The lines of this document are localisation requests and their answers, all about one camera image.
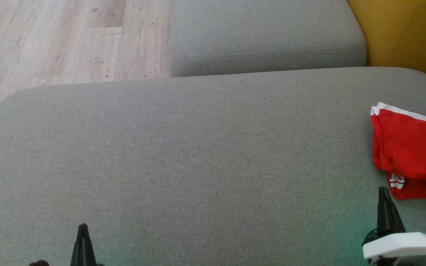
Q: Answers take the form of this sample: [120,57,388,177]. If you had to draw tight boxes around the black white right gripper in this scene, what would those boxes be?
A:
[362,187,426,266]

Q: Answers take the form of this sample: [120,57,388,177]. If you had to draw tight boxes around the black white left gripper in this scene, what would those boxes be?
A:
[29,223,97,266]

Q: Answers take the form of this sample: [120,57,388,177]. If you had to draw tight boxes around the red shorts with white band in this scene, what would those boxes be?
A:
[370,102,426,178]

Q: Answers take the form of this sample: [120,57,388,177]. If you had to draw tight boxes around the large grey sofa seat cushion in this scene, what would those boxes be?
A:
[0,66,426,266]

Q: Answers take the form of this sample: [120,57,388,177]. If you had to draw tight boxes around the yellow sofa backrest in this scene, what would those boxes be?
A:
[346,0,426,93]

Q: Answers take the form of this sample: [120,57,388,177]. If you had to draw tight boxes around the small grey sofa seat cushion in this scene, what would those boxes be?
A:
[169,0,367,77]

